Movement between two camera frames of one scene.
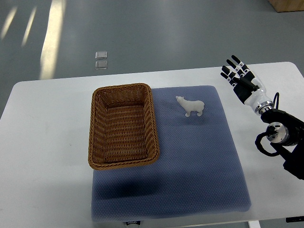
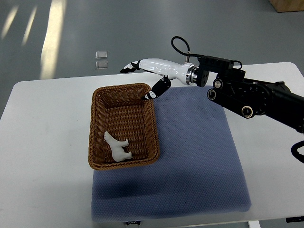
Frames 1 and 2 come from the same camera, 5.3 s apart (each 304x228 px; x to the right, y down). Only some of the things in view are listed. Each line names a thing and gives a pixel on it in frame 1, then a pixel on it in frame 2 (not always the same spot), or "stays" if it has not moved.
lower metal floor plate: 102,64 stays
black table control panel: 291,219 stays
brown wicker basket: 122,127 stays
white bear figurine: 190,106 to 118,152
